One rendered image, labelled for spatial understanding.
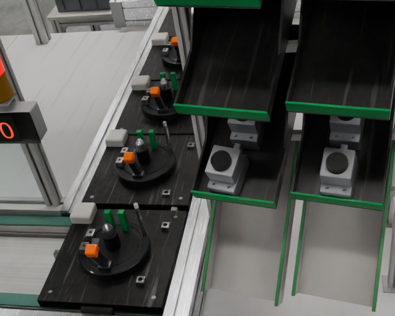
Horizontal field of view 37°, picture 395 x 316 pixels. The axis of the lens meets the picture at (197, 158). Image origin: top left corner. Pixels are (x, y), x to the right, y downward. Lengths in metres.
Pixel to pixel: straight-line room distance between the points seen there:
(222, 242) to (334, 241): 0.19
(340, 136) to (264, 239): 0.24
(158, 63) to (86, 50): 0.47
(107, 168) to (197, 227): 0.29
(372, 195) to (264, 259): 0.23
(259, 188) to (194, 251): 0.30
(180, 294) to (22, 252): 0.40
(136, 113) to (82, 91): 0.41
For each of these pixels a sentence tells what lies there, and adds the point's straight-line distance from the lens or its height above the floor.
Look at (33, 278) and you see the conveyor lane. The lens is 1.27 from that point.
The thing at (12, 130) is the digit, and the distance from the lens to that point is 1.16.
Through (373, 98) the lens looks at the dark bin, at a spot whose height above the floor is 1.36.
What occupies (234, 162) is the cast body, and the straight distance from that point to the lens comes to 0.85.
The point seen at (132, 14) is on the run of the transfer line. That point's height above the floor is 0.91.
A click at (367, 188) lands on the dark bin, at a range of 0.89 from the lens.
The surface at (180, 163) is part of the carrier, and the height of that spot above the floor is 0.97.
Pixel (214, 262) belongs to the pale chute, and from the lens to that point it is 1.04.
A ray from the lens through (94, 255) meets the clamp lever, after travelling 1.05.
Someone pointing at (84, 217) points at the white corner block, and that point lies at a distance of 1.24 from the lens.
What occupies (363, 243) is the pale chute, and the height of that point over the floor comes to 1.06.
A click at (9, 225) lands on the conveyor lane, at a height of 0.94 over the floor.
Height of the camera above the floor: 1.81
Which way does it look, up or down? 39 degrees down
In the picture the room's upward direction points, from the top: 10 degrees counter-clockwise
